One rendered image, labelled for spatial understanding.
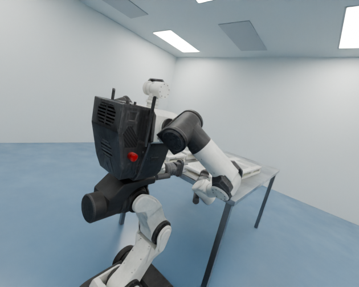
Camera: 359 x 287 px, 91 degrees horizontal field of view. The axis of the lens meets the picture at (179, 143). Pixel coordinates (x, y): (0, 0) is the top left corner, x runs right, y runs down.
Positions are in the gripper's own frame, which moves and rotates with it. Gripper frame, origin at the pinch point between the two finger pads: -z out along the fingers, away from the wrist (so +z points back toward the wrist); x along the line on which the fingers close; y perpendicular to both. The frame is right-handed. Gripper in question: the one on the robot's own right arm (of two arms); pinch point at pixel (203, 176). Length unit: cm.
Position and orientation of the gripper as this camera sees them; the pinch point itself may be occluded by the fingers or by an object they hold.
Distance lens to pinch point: 119.0
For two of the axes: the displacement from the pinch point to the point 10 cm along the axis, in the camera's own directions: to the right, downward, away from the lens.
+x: -2.1, 9.6, 2.0
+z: -1.3, 1.7, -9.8
